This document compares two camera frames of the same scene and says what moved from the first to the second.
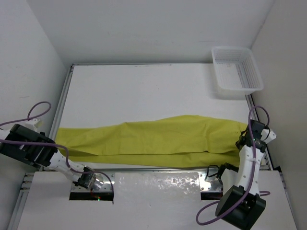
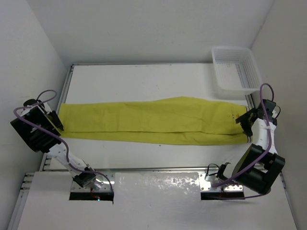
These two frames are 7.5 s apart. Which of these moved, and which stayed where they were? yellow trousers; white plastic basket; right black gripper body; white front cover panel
Moved: right black gripper body; yellow trousers
Stayed: white front cover panel; white plastic basket
